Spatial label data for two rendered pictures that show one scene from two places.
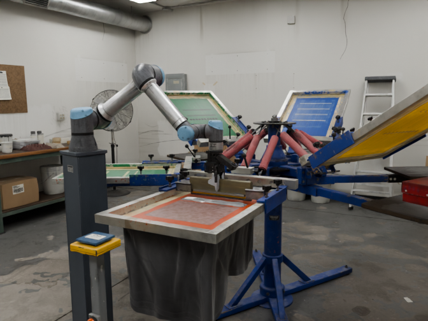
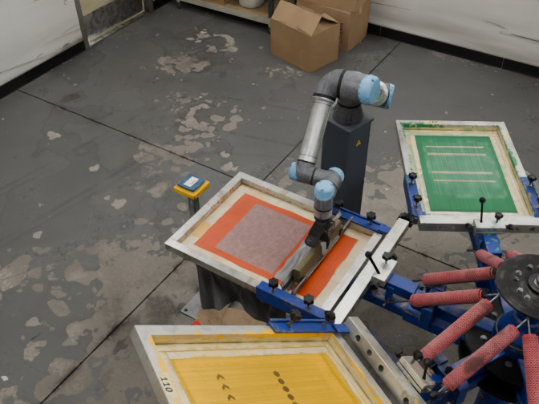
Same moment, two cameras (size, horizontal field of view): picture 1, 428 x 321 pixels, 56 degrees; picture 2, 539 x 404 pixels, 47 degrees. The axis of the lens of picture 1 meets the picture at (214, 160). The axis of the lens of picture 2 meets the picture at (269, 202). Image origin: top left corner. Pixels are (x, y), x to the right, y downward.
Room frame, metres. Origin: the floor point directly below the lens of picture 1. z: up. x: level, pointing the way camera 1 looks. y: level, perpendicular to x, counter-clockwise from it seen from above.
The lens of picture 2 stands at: (2.00, -1.88, 2.93)
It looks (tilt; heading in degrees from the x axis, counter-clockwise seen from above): 42 degrees down; 95
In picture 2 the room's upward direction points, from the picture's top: 1 degrees counter-clockwise
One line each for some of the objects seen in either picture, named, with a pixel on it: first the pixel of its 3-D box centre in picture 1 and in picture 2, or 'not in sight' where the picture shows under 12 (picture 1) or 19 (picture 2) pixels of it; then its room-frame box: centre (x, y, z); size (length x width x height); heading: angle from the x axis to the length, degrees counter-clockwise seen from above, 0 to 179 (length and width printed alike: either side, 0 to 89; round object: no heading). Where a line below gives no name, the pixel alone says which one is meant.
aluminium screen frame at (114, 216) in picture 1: (199, 204); (276, 239); (1.86, 0.07, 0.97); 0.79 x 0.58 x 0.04; 152
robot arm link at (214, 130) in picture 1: (214, 131); (324, 195); (2.06, -0.01, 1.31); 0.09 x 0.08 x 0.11; 71
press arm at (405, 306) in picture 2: not in sight; (363, 291); (2.24, -0.13, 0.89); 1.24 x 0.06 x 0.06; 152
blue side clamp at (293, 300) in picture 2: (272, 199); (290, 303); (1.94, -0.29, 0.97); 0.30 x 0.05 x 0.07; 152
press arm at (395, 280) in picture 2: not in sight; (395, 284); (2.36, -0.19, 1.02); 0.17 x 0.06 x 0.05; 152
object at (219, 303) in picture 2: (234, 262); (241, 299); (1.71, -0.09, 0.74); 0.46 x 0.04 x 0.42; 152
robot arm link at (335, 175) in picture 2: (196, 131); (328, 179); (2.07, 0.09, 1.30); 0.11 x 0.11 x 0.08; 71
